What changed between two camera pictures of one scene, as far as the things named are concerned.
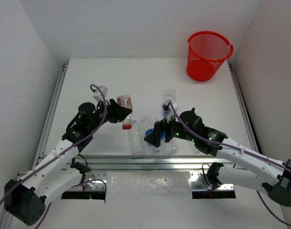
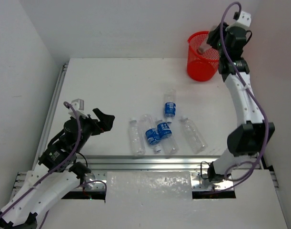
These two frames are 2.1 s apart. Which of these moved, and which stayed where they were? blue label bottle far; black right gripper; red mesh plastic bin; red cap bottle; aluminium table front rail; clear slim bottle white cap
Moved: black right gripper; red cap bottle
Stayed: red mesh plastic bin; clear slim bottle white cap; blue label bottle far; aluminium table front rail
